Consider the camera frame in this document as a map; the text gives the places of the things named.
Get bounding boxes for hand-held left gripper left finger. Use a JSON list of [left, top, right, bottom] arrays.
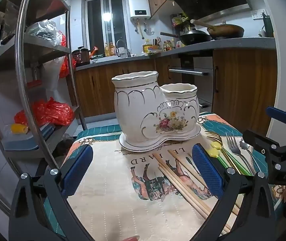
[[8, 144, 94, 241]]

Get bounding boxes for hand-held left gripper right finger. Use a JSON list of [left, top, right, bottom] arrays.
[[192, 143, 277, 241]]

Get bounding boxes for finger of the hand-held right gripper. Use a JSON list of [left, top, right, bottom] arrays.
[[266, 107, 286, 141], [242, 129, 286, 171]]

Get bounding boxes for green-stemmed yellow tulip spoon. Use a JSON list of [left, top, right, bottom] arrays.
[[209, 141, 252, 176]]

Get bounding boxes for wooden broom stick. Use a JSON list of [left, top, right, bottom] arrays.
[[167, 150, 212, 196]]

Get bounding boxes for wooden chopstick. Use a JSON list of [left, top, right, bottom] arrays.
[[152, 153, 210, 200], [158, 163, 213, 214], [157, 166, 231, 233]]

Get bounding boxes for gold fork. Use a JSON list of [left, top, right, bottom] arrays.
[[205, 132, 241, 174]]

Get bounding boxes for white floral ceramic cutlery holder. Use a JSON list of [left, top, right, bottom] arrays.
[[111, 71, 200, 144]]

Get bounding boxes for silver fork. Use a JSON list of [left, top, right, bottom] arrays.
[[225, 132, 256, 176]]

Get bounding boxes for printed tablecloth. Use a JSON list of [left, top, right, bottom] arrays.
[[43, 112, 284, 241]]

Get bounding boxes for wooden base cabinets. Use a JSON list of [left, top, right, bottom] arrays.
[[66, 49, 279, 131]]

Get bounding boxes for large crumpled red plastic bag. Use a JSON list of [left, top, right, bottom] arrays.
[[14, 97, 75, 127]]

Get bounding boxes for grey blue plastic tray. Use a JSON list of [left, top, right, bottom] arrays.
[[1, 124, 56, 151]]

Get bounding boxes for built-in steel oven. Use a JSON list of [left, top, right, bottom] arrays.
[[168, 53, 213, 112]]

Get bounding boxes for grey kitchen countertop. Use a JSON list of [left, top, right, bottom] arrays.
[[74, 37, 276, 71]]

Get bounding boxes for dark green flask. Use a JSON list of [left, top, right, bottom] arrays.
[[263, 15, 275, 38]]

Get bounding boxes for brown wok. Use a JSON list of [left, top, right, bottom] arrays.
[[190, 19, 245, 41]]

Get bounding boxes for white plastic bag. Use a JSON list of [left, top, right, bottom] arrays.
[[41, 55, 66, 98]]

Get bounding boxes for hanging red plastic bag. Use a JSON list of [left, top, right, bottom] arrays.
[[58, 31, 77, 79]]

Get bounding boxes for black wok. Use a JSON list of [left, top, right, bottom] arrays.
[[160, 29, 212, 46]]

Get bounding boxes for dark red pressure cooker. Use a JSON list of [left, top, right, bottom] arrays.
[[71, 46, 91, 68]]

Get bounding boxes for orange drink bottles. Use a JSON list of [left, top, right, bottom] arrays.
[[104, 42, 116, 57]]

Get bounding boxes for chrome kitchen faucet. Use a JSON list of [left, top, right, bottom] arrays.
[[116, 39, 132, 58]]

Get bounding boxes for row of condiment bottles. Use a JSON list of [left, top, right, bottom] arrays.
[[153, 37, 183, 51]]

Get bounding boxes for yellow cooking oil bottle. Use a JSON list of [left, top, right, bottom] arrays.
[[142, 39, 153, 54]]

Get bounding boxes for yellow black snack packet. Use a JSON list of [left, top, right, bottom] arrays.
[[171, 14, 191, 28]]

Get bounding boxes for metal shelf rack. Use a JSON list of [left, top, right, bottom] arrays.
[[0, 0, 88, 214]]

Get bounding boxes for clear plastic bag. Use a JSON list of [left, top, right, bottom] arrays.
[[25, 20, 63, 47]]

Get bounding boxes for kitchen window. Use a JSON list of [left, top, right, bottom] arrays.
[[84, 0, 129, 57]]

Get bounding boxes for dark packet on shelf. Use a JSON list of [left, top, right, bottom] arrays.
[[0, 0, 24, 46]]

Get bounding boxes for white water heater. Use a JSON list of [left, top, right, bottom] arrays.
[[128, 0, 151, 20]]

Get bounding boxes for silver flower-handled spoon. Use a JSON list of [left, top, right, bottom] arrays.
[[239, 141, 262, 174]]

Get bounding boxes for white wall socket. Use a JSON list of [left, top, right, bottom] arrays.
[[252, 9, 267, 19]]

